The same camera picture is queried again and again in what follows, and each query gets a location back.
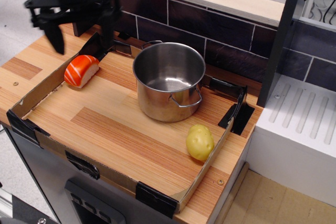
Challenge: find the stainless steel pot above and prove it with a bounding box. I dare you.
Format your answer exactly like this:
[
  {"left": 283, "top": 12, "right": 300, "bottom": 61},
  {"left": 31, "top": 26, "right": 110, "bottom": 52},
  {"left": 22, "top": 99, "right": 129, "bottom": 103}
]
[{"left": 133, "top": 40, "right": 206, "bottom": 122}]

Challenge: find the salmon nigiri sushi toy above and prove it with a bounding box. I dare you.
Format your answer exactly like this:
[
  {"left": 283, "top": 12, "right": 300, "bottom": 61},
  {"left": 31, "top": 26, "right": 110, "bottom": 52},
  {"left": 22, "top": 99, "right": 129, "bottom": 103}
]
[{"left": 64, "top": 55, "right": 100, "bottom": 88}]

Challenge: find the black control panel with buttons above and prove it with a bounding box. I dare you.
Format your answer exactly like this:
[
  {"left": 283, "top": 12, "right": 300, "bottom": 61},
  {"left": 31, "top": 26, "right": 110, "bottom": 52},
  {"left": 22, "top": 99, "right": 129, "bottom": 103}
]
[{"left": 65, "top": 180, "right": 127, "bottom": 224}]

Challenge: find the dark grey vertical post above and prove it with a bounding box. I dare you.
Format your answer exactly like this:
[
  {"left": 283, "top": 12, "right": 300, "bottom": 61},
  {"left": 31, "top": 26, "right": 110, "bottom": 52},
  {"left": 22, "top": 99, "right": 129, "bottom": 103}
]
[{"left": 257, "top": 0, "right": 306, "bottom": 107}]

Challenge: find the cardboard fence with black tape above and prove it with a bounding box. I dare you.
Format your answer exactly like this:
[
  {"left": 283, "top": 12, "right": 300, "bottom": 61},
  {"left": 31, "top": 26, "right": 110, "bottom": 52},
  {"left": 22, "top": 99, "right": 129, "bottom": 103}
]
[{"left": 1, "top": 31, "right": 262, "bottom": 223}]

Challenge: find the dark left upright panel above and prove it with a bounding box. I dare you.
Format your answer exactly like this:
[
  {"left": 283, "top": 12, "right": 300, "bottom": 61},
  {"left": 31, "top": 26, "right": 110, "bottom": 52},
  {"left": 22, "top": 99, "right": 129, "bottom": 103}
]
[{"left": 72, "top": 21, "right": 94, "bottom": 37}]

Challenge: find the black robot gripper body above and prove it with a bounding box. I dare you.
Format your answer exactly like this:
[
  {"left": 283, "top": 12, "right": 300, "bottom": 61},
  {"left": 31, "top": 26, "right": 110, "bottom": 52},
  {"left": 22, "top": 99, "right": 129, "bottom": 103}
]
[{"left": 25, "top": 0, "right": 121, "bottom": 30}]

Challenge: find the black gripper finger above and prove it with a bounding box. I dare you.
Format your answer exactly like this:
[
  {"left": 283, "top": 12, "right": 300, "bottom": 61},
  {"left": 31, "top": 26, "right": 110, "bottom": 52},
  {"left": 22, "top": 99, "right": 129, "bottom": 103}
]
[
  {"left": 44, "top": 23, "right": 65, "bottom": 55},
  {"left": 99, "top": 11, "right": 115, "bottom": 49}
]

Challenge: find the yellow potato toy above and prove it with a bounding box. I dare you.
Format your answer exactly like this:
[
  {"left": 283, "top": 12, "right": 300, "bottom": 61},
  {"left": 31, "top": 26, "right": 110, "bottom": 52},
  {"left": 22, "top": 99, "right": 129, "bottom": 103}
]
[{"left": 186, "top": 124, "right": 214, "bottom": 162}]

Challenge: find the white ribbed sink drainboard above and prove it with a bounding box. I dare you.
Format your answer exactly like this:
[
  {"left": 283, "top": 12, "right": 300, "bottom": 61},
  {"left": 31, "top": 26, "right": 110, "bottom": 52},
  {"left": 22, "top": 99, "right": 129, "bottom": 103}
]
[{"left": 257, "top": 76, "right": 335, "bottom": 156}]

